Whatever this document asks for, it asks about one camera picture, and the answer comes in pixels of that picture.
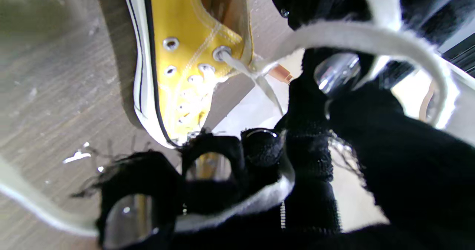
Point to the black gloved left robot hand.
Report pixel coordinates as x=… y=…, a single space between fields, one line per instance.
x=323 y=1

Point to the printed kitchen backdrop cloth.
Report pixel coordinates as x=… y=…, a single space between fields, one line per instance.
x=252 y=109

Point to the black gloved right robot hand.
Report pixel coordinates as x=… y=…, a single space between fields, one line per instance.
x=408 y=175

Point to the yellow canvas sneaker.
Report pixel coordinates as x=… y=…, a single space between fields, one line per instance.
x=174 y=57

